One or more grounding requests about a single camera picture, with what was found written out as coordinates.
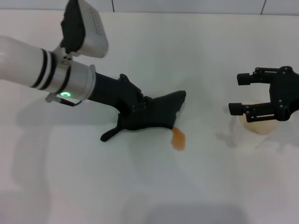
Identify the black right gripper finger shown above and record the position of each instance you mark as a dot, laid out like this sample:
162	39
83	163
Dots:
236	108
243	79

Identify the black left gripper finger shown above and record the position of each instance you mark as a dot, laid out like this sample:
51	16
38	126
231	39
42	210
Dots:
144	98
140	109

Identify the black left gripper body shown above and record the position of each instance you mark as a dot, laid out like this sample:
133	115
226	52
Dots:
109	91

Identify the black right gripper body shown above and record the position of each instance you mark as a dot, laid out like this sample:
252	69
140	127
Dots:
285	93

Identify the dark blue rag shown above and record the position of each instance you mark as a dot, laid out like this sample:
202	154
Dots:
163	112

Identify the white paper cup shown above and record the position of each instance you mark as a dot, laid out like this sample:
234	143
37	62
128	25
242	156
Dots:
259	128

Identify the brown liquid stain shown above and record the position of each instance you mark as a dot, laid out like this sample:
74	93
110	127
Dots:
179	141

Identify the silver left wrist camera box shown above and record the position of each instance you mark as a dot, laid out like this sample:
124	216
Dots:
93	30

